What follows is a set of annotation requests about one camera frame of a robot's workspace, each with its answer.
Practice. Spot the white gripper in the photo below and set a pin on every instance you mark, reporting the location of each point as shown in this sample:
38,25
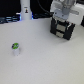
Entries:
65,10

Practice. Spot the black kcup holder drawer box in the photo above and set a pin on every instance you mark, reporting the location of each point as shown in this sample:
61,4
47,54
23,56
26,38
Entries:
62,30

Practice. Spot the green lid kcup pod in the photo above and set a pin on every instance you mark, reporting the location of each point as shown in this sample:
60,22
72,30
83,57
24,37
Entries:
15,48

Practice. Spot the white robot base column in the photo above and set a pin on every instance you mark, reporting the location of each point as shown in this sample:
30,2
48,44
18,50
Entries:
26,13

